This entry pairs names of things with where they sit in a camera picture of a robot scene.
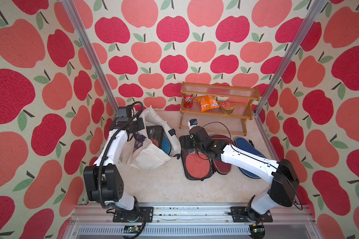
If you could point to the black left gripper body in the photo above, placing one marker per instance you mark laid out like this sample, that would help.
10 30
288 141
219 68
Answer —
137 124

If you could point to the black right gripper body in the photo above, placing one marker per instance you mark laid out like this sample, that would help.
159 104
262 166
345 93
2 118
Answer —
198 148

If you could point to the black paddle case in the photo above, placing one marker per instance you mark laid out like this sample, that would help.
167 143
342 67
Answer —
155 134
196 166

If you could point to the white canvas tote bag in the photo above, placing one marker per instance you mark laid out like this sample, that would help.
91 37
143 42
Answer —
143 154

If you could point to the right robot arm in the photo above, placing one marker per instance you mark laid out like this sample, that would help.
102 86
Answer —
281 175

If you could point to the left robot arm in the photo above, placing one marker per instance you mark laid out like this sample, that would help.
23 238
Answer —
103 180

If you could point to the orange snack bag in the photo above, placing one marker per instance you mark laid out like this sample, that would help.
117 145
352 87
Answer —
207 103

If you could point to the wooden two-tier shelf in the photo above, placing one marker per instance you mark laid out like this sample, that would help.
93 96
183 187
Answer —
241 98

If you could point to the round red tin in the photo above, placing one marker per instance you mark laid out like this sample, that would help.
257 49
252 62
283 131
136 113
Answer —
226 107

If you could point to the red cola can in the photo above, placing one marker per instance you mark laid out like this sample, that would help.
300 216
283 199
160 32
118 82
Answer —
187 100

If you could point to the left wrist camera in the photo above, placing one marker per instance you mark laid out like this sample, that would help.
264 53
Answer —
125 114

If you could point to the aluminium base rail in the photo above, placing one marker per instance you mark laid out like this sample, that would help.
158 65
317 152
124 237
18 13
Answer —
191 221

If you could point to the aluminium frame post left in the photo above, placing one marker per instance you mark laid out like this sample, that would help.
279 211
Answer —
77 23

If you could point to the aluminium frame post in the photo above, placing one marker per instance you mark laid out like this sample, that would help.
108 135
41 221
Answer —
313 12
77 23

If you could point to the aluminium frame post right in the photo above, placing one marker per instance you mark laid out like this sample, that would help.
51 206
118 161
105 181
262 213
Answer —
313 12

